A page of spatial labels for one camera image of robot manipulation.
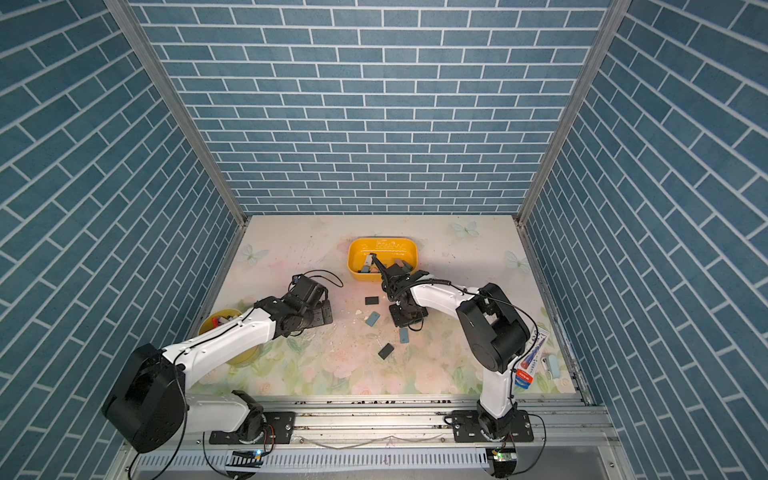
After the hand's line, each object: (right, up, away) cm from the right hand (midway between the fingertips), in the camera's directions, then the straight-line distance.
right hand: (405, 322), depth 93 cm
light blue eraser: (-11, +1, +1) cm, 11 cm away
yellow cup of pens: (-50, +5, -14) cm, 52 cm away
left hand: (-24, +3, -5) cm, 25 cm away
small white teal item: (+40, -9, -12) cm, 42 cm away
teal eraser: (0, -3, -3) cm, 5 cm away
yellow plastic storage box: (-5, +22, +19) cm, 30 cm away
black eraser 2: (-6, -7, -6) cm, 11 cm away
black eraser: (-11, +6, +5) cm, 14 cm away
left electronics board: (-39, -28, -21) cm, 53 cm away
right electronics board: (+24, -30, -19) cm, 43 cm away
